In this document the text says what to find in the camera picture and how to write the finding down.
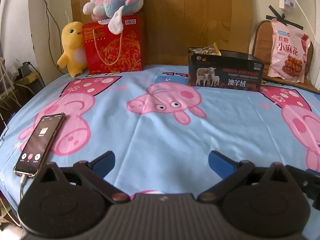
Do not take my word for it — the white charging cable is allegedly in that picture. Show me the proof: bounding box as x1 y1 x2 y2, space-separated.
18 174 27 203

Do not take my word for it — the yellow duck plush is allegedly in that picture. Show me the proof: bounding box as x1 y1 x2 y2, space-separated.
57 22 87 77

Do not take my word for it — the Peppa Pig bed sheet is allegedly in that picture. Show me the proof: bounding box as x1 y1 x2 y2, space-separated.
1 65 319 206

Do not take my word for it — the pink snack bag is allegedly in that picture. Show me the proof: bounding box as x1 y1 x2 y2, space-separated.
267 18 310 83

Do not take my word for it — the red gift bag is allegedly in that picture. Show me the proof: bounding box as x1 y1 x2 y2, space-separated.
82 14 144 75

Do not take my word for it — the pastel unicorn plush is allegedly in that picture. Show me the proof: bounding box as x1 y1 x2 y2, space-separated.
82 0 144 35

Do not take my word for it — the wooden headboard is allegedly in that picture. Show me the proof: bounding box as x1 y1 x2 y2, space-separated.
69 0 254 67

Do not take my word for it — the black printed storage box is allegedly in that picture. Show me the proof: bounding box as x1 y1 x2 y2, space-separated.
188 47 264 92

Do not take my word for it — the smartphone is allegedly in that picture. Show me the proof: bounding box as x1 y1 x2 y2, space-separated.
14 113 66 177

